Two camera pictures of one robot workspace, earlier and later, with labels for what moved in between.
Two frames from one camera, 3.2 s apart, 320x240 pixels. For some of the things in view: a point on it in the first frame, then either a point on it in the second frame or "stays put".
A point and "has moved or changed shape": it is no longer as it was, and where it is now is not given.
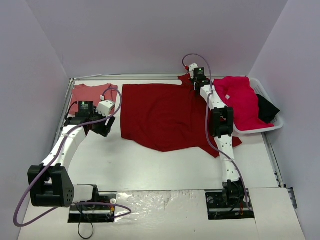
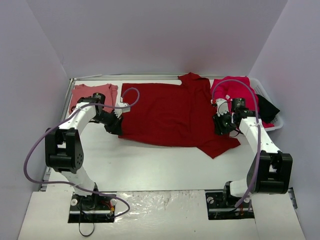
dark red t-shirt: [165, 117] has moved or changed shape
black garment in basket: [266, 111] stays put
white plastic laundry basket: [261, 90] stays put
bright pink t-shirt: [238, 93] stays put
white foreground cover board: [168, 214] stays put
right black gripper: [195, 83] -> [222, 124]
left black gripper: [105, 125] -> [114, 124]
